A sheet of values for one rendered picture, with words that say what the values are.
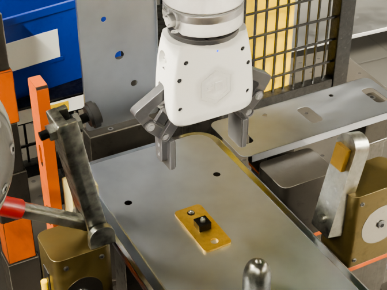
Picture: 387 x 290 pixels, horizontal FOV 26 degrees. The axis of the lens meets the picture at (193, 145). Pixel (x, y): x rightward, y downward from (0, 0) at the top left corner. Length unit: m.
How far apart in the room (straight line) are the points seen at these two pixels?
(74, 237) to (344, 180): 0.33
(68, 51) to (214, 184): 0.31
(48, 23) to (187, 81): 0.40
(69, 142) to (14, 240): 0.47
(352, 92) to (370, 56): 2.24
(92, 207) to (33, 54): 0.38
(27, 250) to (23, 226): 0.05
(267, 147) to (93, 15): 0.30
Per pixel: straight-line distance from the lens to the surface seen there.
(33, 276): 1.36
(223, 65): 0.88
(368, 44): 3.66
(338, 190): 1.03
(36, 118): 0.97
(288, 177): 1.16
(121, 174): 1.13
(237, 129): 0.97
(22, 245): 1.32
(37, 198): 1.59
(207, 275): 0.97
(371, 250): 1.11
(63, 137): 0.85
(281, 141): 1.19
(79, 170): 0.88
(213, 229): 1.03
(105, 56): 1.17
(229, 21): 0.85
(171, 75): 0.87
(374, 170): 1.08
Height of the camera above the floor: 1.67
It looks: 35 degrees down
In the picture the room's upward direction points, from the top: straight up
